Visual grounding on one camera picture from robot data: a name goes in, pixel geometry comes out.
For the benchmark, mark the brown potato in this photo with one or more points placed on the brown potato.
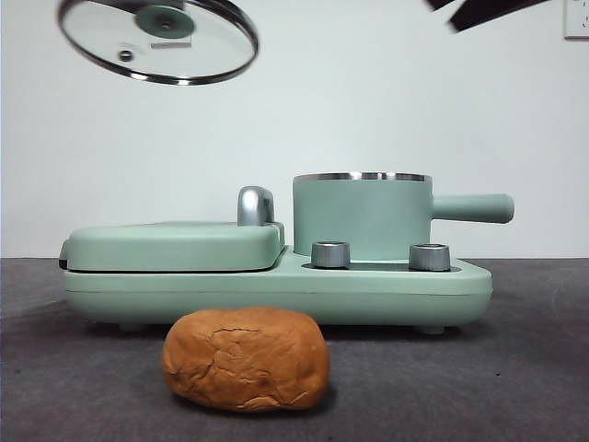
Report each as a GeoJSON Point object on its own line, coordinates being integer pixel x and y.
{"type": "Point", "coordinates": [244, 359]}

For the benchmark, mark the silver control knob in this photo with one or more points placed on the silver control knob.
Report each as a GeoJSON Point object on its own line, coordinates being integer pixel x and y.
{"type": "Point", "coordinates": [330, 254]}
{"type": "Point", "coordinates": [429, 257]}

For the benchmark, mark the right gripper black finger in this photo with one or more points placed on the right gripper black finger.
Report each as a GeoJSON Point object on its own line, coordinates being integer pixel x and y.
{"type": "Point", "coordinates": [442, 3]}
{"type": "Point", "coordinates": [488, 13]}

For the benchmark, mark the white wall socket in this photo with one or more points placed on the white wall socket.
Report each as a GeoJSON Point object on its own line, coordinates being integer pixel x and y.
{"type": "Point", "coordinates": [577, 18]}

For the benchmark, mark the mint green breakfast machine base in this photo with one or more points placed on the mint green breakfast machine base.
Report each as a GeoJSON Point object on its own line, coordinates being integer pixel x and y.
{"type": "Point", "coordinates": [276, 294]}

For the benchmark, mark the glass lid with green knob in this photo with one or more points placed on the glass lid with green knob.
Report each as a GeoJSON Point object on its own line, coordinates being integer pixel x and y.
{"type": "Point", "coordinates": [163, 20]}

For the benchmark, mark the steel steamer insert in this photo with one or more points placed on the steel steamer insert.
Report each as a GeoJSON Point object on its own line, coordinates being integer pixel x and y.
{"type": "Point", "coordinates": [354, 176]}

